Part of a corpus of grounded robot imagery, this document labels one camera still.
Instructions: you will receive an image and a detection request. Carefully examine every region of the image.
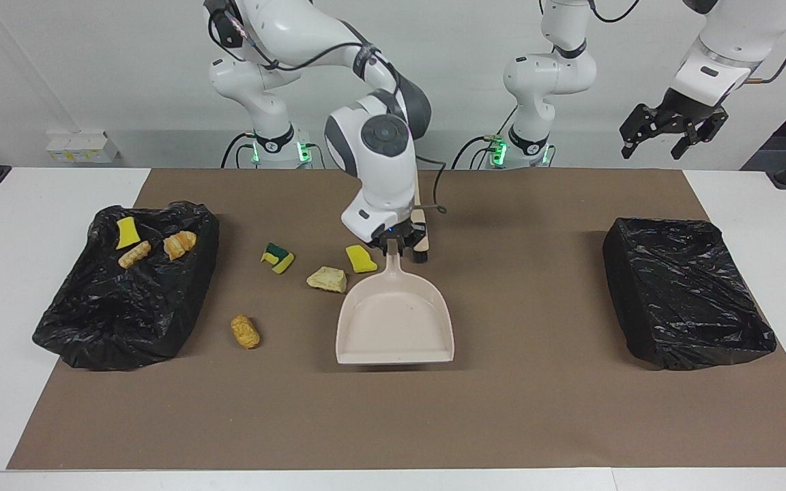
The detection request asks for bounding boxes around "black left base cable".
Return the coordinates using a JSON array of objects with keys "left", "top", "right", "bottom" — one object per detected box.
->
[{"left": 451, "top": 106, "right": 520, "bottom": 170}]

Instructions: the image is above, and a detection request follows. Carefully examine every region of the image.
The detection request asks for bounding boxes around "striped orange croissant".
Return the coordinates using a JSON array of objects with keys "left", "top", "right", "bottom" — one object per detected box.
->
[{"left": 163, "top": 230, "right": 198, "bottom": 262}]

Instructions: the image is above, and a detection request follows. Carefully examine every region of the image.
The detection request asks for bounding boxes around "yellow sponge wedge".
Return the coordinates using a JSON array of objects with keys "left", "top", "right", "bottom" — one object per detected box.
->
[{"left": 115, "top": 217, "right": 142, "bottom": 250}]

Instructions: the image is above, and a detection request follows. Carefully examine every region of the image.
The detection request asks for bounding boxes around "black right base cable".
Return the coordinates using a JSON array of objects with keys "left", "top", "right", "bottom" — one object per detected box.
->
[{"left": 221, "top": 133, "right": 257, "bottom": 169}]

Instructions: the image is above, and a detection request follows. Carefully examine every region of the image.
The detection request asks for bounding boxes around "pale rounded bread piece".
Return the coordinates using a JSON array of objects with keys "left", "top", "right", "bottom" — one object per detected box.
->
[{"left": 118, "top": 240, "right": 152, "bottom": 269}]

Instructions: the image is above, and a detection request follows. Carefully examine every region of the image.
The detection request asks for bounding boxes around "pale angular bread chunk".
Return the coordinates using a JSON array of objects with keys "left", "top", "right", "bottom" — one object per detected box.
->
[{"left": 306, "top": 266, "right": 349, "bottom": 295}]

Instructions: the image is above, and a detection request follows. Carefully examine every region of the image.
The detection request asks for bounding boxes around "black base cable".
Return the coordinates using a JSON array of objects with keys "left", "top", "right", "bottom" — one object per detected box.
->
[
  {"left": 221, "top": 133, "right": 257, "bottom": 169},
  {"left": 451, "top": 106, "right": 520, "bottom": 170}
]

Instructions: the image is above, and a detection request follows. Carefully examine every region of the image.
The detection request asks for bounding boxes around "bin with taut black bag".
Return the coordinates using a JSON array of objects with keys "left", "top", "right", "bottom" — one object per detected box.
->
[{"left": 602, "top": 218, "right": 778, "bottom": 371}]

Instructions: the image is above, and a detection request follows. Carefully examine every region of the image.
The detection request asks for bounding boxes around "green and yellow sponge piece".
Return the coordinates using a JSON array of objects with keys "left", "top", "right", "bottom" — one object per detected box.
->
[{"left": 261, "top": 243, "right": 295, "bottom": 275}]

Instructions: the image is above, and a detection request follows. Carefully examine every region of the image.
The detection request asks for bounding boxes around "bin with loose black bag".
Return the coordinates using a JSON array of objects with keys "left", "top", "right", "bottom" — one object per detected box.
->
[{"left": 32, "top": 199, "right": 221, "bottom": 372}]

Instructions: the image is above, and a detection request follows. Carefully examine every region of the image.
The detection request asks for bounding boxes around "beige plastic dustpan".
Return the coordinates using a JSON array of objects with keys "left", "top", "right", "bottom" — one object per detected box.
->
[{"left": 336, "top": 249, "right": 455, "bottom": 366}]

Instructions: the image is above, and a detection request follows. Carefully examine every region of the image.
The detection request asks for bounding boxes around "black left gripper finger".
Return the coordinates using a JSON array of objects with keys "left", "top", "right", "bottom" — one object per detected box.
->
[
  {"left": 671, "top": 109, "right": 729, "bottom": 160},
  {"left": 620, "top": 104, "right": 667, "bottom": 159}
]

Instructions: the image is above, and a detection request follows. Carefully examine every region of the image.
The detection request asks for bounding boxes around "golden fried croquette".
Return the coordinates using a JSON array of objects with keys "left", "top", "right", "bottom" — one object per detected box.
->
[{"left": 231, "top": 314, "right": 261, "bottom": 349}]

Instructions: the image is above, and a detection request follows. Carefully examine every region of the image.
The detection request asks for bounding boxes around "beige brush with black bristles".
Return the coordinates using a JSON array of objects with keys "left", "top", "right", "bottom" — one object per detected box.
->
[{"left": 411, "top": 174, "right": 431, "bottom": 265}]

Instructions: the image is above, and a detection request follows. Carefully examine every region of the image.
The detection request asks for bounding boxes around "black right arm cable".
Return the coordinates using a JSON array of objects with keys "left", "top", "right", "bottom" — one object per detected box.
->
[{"left": 209, "top": 0, "right": 448, "bottom": 215}]

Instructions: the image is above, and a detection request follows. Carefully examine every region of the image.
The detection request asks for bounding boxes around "brown table mat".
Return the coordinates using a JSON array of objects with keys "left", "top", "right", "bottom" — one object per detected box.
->
[{"left": 6, "top": 168, "right": 786, "bottom": 471}]

